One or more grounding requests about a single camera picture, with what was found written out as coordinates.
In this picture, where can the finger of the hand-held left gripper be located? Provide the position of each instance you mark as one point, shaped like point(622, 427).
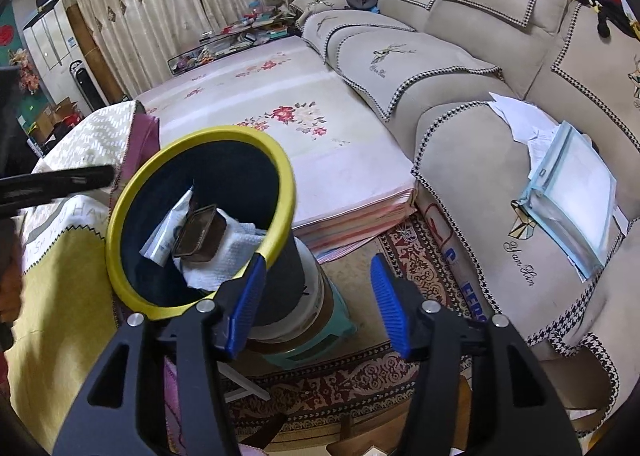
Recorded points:
point(55, 184)

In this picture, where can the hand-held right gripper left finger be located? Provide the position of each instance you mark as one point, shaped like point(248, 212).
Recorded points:
point(245, 306)

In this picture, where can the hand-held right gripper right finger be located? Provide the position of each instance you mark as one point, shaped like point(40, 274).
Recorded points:
point(387, 306)

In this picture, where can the white towel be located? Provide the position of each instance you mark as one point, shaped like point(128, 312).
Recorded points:
point(235, 246)

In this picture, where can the brown plastic tray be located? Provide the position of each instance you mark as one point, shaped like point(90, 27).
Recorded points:
point(200, 236)

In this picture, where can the white plastic packet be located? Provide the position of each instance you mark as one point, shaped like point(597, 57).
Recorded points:
point(167, 236)

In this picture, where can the black yellow-rimmed trash bin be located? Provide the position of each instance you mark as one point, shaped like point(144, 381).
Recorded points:
point(235, 171)

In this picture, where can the open cardboard box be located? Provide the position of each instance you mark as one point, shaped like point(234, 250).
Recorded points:
point(57, 118)

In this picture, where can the white round bucket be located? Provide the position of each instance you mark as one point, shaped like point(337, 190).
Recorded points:
point(315, 296)

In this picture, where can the teal plastic stool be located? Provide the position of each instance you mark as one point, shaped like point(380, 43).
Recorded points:
point(320, 343)

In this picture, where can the red blue printed sheet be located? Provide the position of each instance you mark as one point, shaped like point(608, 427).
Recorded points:
point(452, 256)

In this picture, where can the red patterned rug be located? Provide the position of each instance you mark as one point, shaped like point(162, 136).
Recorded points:
point(350, 386)

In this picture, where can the yellow white printed tablecloth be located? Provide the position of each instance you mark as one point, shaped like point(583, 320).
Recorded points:
point(55, 276)

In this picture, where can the pink under cloth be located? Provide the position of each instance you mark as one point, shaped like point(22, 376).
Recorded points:
point(145, 141)

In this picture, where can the artificial flower bunch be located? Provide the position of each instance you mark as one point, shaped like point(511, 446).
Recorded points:
point(25, 71)

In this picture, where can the white refrigerator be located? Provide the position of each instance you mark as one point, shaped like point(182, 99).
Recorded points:
point(50, 41)

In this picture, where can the beige sofa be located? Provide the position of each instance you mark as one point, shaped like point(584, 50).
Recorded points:
point(450, 161)

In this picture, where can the floral pink mat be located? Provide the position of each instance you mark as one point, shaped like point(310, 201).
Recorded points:
point(300, 146)

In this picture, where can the clear blue-edged file pouch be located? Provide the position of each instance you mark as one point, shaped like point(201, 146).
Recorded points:
point(570, 186)

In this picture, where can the white loose papers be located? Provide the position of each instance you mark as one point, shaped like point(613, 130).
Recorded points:
point(515, 116)

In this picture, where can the cluttered low glass table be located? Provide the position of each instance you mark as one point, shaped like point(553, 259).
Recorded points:
point(235, 38)

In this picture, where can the black yellow plush toy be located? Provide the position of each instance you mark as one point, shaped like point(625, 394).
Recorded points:
point(605, 6)

